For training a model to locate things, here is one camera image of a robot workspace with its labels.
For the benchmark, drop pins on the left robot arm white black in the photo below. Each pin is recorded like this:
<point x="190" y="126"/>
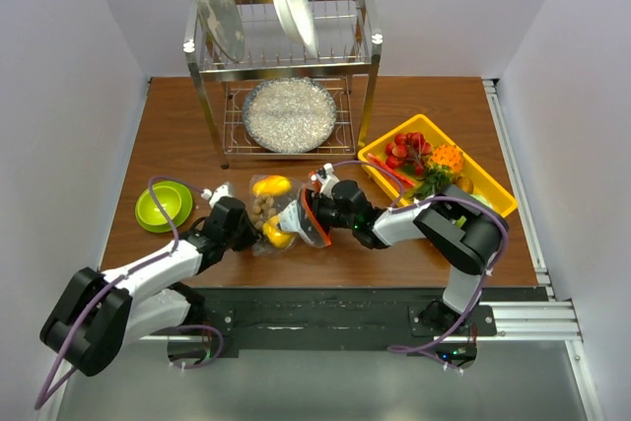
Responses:
<point x="100" y="312"/>

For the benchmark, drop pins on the white bowl upright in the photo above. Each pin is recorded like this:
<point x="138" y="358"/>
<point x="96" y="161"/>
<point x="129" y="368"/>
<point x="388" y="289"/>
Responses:
<point x="297" y="22"/>

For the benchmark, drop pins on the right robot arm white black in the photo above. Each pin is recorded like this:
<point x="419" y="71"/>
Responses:
<point x="468" y="234"/>

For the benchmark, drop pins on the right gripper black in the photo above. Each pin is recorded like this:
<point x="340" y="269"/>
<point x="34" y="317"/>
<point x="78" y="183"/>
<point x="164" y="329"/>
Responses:
<point x="324" y="200"/>

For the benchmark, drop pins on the clear zip top bag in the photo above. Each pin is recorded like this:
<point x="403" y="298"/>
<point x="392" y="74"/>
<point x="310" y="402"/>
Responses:
<point x="295" y="217"/>

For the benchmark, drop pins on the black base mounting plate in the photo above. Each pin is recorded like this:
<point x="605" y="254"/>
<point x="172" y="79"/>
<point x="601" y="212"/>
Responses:
<point x="233" y="320"/>

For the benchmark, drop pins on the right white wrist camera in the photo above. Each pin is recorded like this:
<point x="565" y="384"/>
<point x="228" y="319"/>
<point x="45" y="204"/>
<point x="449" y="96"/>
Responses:
<point x="324" y="179"/>

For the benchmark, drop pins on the yellow plastic tray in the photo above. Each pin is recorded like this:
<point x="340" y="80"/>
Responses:
<point x="502" y="200"/>

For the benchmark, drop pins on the orange fake pineapple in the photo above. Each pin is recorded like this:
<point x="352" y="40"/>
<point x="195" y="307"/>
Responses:
<point x="444" y="166"/>

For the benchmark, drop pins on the brown fake longan bunch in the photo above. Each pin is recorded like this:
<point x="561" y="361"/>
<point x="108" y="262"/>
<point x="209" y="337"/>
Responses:
<point x="262" y="209"/>

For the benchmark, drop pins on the fake watermelon slice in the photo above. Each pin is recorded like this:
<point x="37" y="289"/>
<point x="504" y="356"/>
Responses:
<point x="392" y="173"/>

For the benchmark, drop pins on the red fake strawberry bunch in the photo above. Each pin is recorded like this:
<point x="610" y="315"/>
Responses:
<point x="409" y="152"/>

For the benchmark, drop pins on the green fake cabbage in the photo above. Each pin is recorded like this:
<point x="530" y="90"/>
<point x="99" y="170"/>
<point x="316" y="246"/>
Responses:
<point x="482" y="199"/>

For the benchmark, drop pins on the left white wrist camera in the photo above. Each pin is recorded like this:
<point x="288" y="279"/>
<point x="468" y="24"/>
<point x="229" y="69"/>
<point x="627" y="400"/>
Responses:
<point x="212" y="197"/>

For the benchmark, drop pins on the yellow orange fake mango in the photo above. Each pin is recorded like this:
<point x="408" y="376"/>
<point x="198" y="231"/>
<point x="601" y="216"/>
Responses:
<point x="272" y="185"/>

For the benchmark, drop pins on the brown fake kiwi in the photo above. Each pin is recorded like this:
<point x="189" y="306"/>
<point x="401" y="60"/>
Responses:
<point x="465" y="184"/>

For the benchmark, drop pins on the green plastic bowl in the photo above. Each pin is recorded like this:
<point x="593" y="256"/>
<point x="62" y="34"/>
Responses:
<point x="176" y="200"/>

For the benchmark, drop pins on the metal dish rack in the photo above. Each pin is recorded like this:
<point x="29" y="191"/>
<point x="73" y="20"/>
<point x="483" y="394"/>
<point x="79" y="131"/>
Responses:
<point x="347" y="63"/>

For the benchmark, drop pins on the yellow fake bell pepper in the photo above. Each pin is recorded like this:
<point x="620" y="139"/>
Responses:
<point x="277" y="237"/>

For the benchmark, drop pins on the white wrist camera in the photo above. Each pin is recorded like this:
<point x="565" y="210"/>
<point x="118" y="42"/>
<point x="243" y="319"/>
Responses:
<point x="324" y="179"/>
<point x="212" y="197"/>

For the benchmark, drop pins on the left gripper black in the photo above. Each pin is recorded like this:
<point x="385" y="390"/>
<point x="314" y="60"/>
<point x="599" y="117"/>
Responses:
<point x="250" y="237"/>

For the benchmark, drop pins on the grey patterned plate upright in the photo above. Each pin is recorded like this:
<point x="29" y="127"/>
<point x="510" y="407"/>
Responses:
<point x="222" y="20"/>

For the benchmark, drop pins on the speckled blue rim plate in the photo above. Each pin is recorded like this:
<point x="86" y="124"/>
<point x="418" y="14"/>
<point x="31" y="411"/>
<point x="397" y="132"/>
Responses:
<point x="289" y="116"/>

